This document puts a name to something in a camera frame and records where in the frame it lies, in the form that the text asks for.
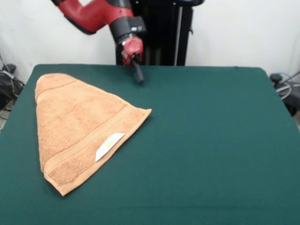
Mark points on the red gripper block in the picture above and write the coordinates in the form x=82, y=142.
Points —
x=133, y=45

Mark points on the tan terry towel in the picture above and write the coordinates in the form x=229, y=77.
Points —
x=75, y=122

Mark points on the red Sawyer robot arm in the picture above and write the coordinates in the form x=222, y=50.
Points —
x=93, y=16

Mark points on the black vertical column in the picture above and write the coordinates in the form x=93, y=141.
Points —
x=164, y=35

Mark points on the dark green table cloth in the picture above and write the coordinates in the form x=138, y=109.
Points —
x=211, y=164

